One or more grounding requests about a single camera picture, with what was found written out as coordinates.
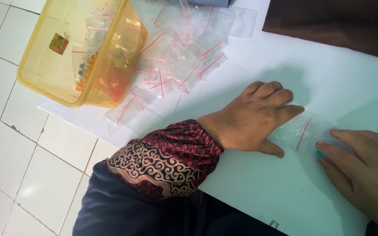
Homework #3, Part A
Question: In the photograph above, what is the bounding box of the person's right hand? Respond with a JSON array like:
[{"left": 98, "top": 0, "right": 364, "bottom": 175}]
[{"left": 315, "top": 128, "right": 378, "bottom": 234}]

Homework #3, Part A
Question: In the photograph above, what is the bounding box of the person's left hand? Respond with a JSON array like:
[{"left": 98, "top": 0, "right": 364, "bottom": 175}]
[{"left": 196, "top": 81, "right": 305, "bottom": 159}]

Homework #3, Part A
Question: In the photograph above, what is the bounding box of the small clear zip bag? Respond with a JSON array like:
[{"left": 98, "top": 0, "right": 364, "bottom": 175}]
[{"left": 267, "top": 111, "right": 338, "bottom": 153}]

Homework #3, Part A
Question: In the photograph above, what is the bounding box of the pile of clear zip bags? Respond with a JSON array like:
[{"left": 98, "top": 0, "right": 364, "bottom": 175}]
[{"left": 103, "top": 0, "right": 258, "bottom": 135}]

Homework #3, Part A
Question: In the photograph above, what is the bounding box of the dark brown cloth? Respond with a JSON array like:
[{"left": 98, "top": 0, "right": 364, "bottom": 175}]
[{"left": 261, "top": 0, "right": 378, "bottom": 63}]

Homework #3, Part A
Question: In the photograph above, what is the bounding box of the person's dark blue clothing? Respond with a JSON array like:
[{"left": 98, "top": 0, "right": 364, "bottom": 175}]
[{"left": 72, "top": 160, "right": 289, "bottom": 236}]

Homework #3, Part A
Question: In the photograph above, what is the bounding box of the clear bag of orange beads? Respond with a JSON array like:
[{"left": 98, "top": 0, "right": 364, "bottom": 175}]
[{"left": 72, "top": 50, "right": 100, "bottom": 93}]

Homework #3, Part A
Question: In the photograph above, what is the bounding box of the yellow plastic container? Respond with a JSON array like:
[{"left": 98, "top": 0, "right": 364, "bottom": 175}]
[{"left": 16, "top": 0, "right": 148, "bottom": 109}]

